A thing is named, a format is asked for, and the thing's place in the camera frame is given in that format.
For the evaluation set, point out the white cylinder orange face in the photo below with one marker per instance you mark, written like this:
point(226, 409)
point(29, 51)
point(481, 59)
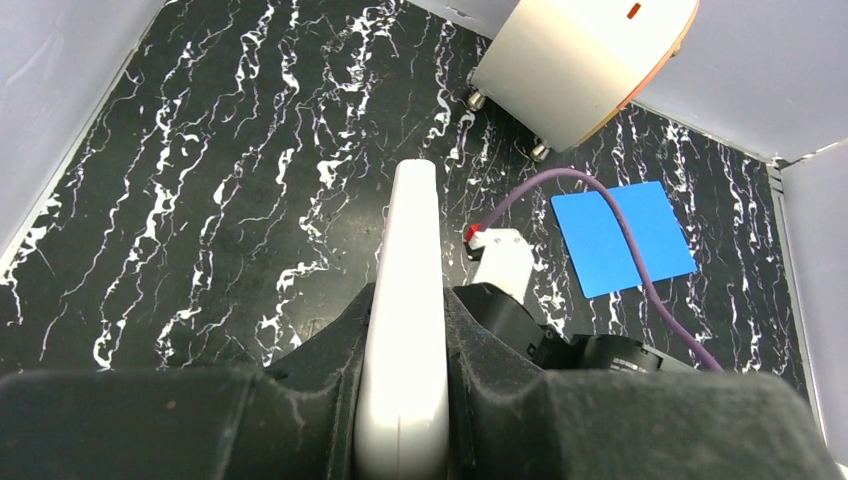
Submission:
point(564, 69)

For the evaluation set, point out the blue foam pad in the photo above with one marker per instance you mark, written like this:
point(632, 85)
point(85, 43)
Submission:
point(597, 246)

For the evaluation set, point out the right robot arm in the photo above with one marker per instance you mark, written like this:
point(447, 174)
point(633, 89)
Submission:
point(511, 323)

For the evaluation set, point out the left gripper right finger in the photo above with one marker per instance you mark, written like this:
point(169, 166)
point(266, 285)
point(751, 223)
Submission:
point(510, 419)

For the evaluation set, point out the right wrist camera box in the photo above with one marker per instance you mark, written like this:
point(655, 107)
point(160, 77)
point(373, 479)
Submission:
point(504, 258)

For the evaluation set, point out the white remote control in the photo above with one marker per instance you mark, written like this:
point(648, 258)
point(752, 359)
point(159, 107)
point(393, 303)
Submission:
point(401, 428)

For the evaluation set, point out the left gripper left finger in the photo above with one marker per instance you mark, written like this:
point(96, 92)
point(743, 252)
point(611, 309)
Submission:
point(291, 420)

